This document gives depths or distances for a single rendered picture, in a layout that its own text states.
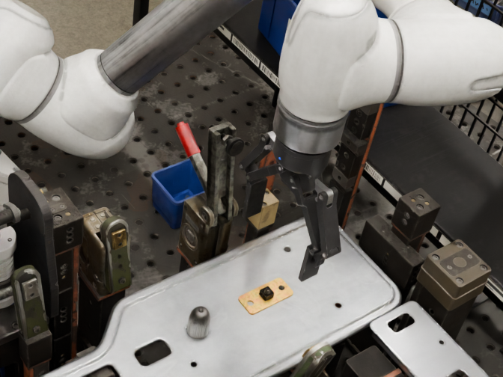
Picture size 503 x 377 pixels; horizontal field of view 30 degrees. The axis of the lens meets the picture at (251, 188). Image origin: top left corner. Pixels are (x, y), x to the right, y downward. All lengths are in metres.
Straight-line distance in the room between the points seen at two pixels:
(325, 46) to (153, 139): 1.09
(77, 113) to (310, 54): 0.84
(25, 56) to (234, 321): 0.67
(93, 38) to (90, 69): 1.74
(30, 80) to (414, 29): 0.88
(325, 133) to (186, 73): 1.18
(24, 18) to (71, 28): 1.82
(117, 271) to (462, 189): 0.62
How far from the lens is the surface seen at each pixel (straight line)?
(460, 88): 1.15
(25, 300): 1.33
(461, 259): 1.51
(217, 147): 1.37
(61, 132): 1.87
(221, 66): 2.34
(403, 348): 1.44
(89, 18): 3.67
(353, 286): 1.49
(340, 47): 1.07
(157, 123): 2.15
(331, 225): 1.23
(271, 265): 1.49
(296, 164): 1.19
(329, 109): 1.12
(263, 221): 1.51
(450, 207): 1.63
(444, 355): 1.46
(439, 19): 1.16
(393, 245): 1.57
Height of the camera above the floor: 2.11
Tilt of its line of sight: 44 degrees down
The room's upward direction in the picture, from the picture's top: 12 degrees clockwise
